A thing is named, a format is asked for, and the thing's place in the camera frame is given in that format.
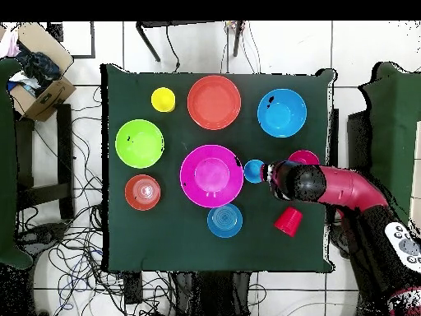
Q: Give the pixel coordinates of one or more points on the blue cup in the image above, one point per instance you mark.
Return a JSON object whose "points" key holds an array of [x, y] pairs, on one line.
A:
{"points": [[253, 171]]}

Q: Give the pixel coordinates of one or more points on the red cup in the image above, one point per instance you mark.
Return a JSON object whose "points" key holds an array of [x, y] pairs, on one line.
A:
{"points": [[288, 222]]}

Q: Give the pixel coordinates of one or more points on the large pink bowl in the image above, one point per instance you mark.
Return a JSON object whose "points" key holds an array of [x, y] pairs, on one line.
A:
{"points": [[210, 174]]}

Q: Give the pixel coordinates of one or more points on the large blue bowl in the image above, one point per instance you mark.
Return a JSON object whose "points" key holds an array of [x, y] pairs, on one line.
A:
{"points": [[282, 112]]}

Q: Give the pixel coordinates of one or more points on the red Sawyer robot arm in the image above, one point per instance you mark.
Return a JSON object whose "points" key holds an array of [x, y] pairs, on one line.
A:
{"points": [[342, 189]]}

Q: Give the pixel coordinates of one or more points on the small crimson bowl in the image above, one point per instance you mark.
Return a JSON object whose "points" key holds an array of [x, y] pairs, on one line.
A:
{"points": [[304, 157]]}

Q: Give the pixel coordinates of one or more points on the small blue bowl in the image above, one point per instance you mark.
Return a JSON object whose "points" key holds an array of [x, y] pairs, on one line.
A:
{"points": [[225, 220]]}

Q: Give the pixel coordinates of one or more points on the large orange bowl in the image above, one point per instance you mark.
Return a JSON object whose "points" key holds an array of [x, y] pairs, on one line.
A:
{"points": [[213, 102]]}

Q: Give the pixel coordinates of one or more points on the black box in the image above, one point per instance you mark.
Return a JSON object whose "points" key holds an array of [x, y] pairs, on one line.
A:
{"points": [[358, 141]]}

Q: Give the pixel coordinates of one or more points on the small orange bowl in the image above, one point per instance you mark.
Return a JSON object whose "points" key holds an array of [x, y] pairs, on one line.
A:
{"points": [[142, 192]]}

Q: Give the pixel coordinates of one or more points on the yellow cup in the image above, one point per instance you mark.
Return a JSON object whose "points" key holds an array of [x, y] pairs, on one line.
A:
{"points": [[163, 99]]}

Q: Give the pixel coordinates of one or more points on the green bowl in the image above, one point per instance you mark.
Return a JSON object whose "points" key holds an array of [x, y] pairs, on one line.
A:
{"points": [[139, 144]]}

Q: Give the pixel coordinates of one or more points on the green cloth covered table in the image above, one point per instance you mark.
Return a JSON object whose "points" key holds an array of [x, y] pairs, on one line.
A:
{"points": [[6, 164], [391, 131]]}

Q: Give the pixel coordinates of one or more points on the dark green tablecloth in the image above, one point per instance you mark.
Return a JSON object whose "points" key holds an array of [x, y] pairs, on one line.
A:
{"points": [[148, 237]]}

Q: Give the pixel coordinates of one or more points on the beige board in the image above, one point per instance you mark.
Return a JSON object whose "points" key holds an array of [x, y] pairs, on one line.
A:
{"points": [[416, 164]]}

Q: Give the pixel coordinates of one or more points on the black power strip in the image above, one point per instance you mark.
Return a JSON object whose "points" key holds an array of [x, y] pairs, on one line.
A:
{"points": [[133, 289]]}

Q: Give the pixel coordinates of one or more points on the black bench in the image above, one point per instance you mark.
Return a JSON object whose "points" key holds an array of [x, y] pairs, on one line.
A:
{"points": [[65, 158]]}

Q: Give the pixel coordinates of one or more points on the cardboard box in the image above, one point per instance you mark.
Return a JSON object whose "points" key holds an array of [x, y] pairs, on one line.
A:
{"points": [[49, 98]]}

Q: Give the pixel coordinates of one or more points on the dark clothes bundle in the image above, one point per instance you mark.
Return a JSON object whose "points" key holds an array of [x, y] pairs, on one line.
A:
{"points": [[39, 69]]}

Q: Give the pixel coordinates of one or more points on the black metal table frame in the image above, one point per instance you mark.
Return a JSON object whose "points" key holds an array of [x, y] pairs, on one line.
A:
{"points": [[148, 41]]}

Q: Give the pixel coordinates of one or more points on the black pedestal leg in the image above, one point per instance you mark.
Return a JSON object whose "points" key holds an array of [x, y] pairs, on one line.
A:
{"points": [[42, 235]]}

